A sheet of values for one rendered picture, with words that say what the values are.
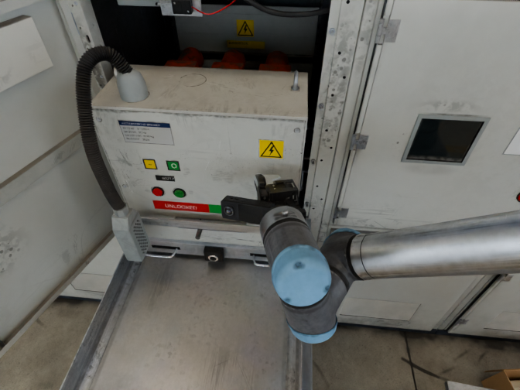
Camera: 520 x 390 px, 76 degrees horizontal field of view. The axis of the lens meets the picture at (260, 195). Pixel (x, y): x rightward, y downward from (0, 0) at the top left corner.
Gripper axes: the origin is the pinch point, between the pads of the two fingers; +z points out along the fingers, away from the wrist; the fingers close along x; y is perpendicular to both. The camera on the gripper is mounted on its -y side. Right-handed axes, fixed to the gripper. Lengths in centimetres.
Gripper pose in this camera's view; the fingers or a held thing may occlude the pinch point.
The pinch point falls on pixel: (255, 179)
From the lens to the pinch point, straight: 82.6
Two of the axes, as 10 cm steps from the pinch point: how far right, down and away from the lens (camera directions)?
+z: -1.6, -4.9, 8.6
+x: -0.4, -8.6, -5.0
